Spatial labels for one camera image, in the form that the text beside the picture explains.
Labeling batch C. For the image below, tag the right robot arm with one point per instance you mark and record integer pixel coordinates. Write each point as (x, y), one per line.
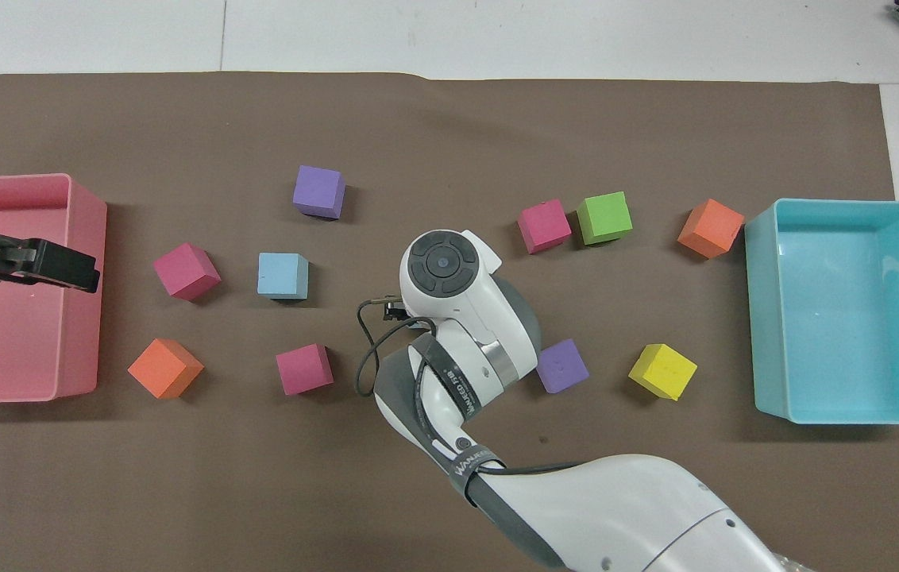
(624, 508)

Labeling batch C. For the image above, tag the pink plastic bin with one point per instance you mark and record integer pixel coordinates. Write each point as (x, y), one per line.
(13, 334)

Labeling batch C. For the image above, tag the magenta foam block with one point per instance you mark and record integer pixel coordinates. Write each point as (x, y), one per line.
(544, 226)
(186, 272)
(304, 369)

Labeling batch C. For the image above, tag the orange foam block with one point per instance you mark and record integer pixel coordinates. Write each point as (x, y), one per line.
(710, 227)
(163, 367)

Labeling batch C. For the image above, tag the light blue foam block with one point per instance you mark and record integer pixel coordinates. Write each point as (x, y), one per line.
(283, 275)

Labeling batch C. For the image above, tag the purple foam block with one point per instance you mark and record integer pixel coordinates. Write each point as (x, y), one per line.
(563, 366)
(318, 191)

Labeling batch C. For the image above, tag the green foam block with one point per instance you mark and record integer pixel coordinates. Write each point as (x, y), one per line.
(604, 218)

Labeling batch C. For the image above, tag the yellow foam block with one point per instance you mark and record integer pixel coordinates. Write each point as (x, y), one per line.
(662, 371)

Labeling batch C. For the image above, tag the cyan plastic bin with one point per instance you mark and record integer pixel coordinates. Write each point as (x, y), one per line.
(854, 318)

